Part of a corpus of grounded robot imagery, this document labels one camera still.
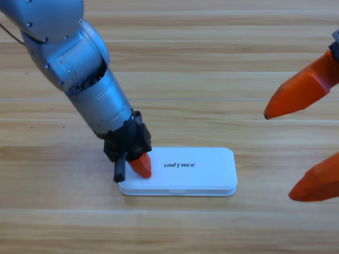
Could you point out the white Unitree pencil case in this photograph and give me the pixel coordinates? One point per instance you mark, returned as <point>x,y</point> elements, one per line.
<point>198,169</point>

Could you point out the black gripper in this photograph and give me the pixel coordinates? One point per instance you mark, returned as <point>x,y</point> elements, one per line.
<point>336,49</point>
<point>124,144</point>

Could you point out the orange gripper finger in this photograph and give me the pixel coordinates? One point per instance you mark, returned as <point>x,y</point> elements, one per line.
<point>317,188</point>

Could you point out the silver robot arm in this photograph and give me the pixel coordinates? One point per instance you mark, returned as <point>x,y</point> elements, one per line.
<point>92,92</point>

